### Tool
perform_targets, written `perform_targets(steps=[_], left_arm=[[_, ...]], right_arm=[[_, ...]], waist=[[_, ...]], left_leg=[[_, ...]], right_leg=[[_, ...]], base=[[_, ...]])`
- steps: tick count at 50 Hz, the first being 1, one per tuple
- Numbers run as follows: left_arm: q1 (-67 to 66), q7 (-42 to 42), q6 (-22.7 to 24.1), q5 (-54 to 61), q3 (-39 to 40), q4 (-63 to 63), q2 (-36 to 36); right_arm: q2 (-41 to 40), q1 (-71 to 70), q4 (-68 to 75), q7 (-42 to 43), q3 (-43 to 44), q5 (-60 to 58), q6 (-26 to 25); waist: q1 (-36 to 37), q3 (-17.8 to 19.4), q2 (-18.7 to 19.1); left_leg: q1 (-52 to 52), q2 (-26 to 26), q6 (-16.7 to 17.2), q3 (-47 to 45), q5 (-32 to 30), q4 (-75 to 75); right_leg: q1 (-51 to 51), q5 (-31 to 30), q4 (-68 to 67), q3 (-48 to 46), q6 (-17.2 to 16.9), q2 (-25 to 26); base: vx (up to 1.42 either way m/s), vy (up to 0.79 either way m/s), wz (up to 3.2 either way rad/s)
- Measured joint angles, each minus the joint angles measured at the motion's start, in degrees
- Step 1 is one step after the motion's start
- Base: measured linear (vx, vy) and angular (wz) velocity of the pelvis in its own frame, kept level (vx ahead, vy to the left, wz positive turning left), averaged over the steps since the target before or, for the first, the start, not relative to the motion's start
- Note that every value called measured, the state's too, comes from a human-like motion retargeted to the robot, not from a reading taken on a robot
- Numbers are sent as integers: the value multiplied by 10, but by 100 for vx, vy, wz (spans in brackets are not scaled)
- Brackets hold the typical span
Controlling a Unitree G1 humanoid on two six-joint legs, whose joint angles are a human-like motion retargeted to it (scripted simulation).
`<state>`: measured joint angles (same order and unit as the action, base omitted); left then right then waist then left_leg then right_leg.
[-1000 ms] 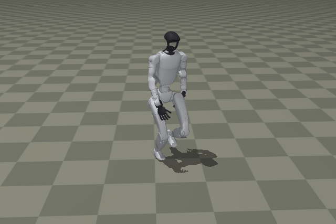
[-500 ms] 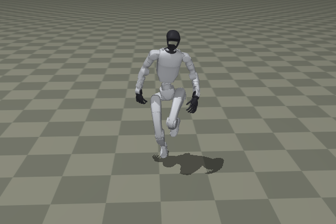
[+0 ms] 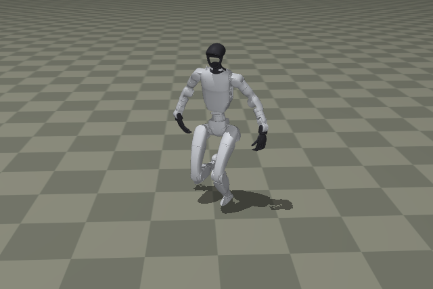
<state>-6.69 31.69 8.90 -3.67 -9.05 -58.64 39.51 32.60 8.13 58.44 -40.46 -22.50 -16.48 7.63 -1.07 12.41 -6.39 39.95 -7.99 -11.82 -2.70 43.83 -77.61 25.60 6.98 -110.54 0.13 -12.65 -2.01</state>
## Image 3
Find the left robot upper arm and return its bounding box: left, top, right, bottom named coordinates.
left=229, top=73, right=257, bottom=108

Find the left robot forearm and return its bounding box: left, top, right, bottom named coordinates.
left=253, top=97, right=269, bottom=132

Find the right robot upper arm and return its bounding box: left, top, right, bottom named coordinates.
left=184, top=68, right=204, bottom=97

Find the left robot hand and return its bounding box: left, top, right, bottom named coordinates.
left=251, top=125, right=267, bottom=151

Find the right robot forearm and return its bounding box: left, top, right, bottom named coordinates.
left=173, top=87, right=189, bottom=118

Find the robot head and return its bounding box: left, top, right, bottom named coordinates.
left=206, top=43, right=226, bottom=74

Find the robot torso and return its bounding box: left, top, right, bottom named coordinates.
left=200, top=66, right=233, bottom=137

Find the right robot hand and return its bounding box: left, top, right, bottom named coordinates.
left=175, top=113, right=191, bottom=133

